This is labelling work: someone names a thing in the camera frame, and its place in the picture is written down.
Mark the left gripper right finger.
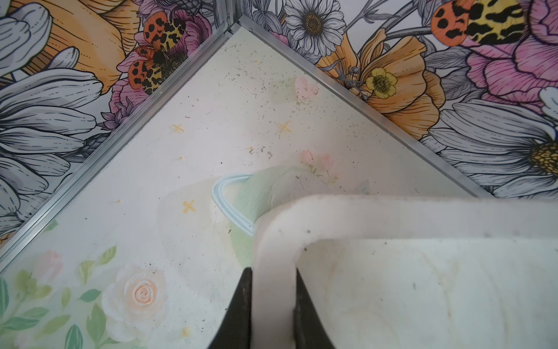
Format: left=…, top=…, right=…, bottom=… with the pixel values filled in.
left=294, top=270, right=335, bottom=349

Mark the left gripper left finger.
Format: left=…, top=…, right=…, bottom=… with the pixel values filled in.
left=209, top=268, right=252, bottom=349

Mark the white plastic drawer unit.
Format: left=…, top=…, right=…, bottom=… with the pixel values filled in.
left=251, top=195, right=557, bottom=348

